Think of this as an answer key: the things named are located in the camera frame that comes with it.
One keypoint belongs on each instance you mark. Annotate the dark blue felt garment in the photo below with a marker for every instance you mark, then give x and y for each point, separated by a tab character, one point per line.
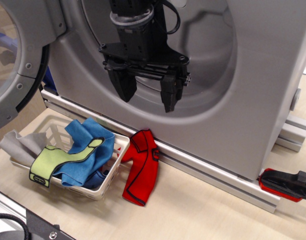
95	179

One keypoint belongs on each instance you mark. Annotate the grey cloth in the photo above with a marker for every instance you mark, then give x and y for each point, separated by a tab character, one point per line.
23	149

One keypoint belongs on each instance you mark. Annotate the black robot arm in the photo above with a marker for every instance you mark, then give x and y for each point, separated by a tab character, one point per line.
126	11

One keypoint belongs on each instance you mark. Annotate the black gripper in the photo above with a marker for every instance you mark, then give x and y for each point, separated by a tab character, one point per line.
143	51

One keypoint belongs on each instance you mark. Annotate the white plastic laundry basket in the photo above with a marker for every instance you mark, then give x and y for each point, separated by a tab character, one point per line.
54	128

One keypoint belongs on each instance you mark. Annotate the blue object behind door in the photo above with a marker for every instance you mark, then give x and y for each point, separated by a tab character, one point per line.
49	84

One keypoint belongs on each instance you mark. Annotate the grey toy washing machine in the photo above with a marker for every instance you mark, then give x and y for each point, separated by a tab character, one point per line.
246	61

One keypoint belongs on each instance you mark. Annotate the light blue cloth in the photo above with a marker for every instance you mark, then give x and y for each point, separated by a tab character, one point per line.
76	174

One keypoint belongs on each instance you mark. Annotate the black bracket with screw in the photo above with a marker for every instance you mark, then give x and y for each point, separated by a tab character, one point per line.
40	227

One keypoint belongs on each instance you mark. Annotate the grey round machine door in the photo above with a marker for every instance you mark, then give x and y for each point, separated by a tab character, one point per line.
27	28

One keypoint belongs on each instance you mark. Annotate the red black clamp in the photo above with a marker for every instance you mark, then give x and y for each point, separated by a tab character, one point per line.
283	184

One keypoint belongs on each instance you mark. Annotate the aluminium side profile block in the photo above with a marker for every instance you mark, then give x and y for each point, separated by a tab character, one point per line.
293	133

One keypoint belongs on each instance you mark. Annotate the aluminium table edge rail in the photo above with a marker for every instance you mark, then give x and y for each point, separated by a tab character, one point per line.
9	206

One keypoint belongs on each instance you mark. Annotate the red felt shirt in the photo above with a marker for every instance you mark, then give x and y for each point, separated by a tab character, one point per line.
144	154

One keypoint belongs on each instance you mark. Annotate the green felt sock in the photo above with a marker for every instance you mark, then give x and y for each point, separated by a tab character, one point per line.
51	158

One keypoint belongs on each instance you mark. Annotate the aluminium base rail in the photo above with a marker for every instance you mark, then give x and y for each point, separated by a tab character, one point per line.
247	190

